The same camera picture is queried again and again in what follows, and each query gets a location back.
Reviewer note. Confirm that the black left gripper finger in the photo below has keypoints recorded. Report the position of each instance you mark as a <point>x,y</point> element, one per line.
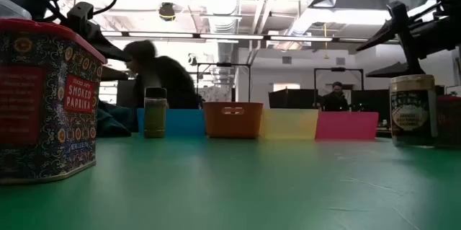
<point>108,49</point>
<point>113,74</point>

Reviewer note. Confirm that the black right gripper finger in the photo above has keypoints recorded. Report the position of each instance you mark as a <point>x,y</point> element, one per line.
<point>381,33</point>
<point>399,71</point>

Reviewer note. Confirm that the gold-lid seasoning jar dark label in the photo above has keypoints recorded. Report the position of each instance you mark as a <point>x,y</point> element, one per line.
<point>412,114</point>

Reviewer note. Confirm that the green herb bottle black cap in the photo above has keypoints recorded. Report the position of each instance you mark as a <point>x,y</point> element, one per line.
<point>155,118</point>

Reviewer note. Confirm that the smoked paprika tin red lid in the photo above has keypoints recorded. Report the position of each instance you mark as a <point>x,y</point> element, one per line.
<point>450,122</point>
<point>47,114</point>

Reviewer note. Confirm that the white ceiling light strip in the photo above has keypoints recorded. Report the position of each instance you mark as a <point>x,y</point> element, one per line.
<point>300,38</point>
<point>160,35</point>
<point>353,39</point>
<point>111,33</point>
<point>230,36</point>

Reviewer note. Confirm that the large black monitor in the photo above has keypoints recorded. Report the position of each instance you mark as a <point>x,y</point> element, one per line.
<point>126,94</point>

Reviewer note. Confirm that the clear plastic container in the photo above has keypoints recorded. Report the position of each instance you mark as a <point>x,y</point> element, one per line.
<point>12,10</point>

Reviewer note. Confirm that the black backdrop panel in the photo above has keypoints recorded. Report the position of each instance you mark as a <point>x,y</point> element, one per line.
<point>371,100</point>
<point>291,99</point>

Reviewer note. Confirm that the dark green cloth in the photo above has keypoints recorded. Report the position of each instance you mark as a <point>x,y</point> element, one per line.
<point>115,122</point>

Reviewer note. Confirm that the person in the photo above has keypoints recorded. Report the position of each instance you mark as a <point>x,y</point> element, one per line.
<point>335,102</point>
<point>165,82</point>

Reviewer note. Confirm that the pink plastic bin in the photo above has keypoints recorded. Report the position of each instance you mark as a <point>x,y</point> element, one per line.
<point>345,126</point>

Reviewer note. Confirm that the blue plastic bin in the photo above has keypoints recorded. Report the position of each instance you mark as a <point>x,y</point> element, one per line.
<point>185,123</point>

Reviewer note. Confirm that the yellow translucent plastic bin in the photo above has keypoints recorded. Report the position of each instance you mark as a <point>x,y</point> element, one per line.
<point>288,125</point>

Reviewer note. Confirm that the orange plastic bin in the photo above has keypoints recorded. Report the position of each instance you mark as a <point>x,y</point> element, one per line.
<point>233,125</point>

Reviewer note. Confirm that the grey wall vent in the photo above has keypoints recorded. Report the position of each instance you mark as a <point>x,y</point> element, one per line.
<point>340,61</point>
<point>286,60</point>

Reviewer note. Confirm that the black metal frame stand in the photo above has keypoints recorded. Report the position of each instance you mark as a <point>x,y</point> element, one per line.
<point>223,64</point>
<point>338,68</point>

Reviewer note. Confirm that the black ceiling camera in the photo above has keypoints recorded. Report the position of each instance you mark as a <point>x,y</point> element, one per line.
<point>192,60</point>

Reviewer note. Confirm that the silver corrugated ceiling duct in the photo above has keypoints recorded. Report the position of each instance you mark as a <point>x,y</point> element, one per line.
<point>221,3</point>

